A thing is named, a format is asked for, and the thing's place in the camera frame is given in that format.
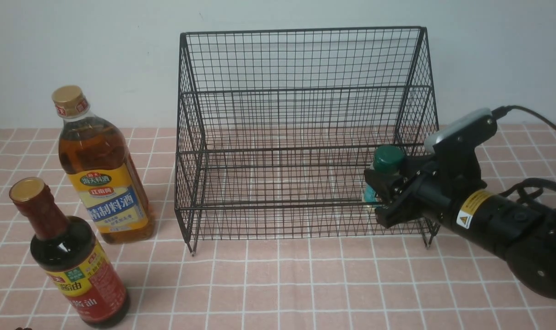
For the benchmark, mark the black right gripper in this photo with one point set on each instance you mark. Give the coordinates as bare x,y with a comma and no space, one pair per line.
421,188

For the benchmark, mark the green-capped seasoning shaker bottle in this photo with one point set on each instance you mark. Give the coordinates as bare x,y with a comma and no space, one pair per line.
386,161

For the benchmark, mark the amber cooking wine bottle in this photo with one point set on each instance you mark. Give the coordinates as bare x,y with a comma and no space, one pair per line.
94,154

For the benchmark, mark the dark soy sauce bottle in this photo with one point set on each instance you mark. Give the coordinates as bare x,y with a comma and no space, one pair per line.
67,249

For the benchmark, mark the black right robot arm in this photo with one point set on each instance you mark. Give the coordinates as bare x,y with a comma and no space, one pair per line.
511,225

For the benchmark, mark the pink checked tablecloth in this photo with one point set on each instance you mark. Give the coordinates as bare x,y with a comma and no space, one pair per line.
388,282

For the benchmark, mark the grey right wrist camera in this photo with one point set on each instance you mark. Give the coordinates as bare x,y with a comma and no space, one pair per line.
463,135

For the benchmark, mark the black wire mesh shelf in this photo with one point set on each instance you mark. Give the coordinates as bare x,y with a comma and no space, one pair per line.
275,129

